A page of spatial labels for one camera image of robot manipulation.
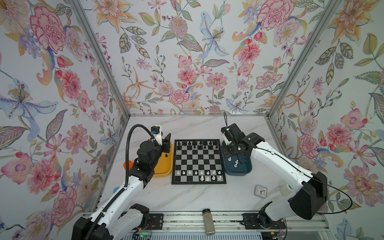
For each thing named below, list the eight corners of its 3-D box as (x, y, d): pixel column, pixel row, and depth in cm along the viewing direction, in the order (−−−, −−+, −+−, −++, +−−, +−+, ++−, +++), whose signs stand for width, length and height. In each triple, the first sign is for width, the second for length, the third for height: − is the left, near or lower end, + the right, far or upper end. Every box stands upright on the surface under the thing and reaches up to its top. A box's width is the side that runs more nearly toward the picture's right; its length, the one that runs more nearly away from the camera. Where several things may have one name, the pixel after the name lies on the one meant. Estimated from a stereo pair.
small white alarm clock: (253, 194, 84) (255, 193, 82) (254, 185, 87) (255, 183, 86) (265, 198, 83) (267, 197, 81) (265, 188, 86) (267, 187, 84)
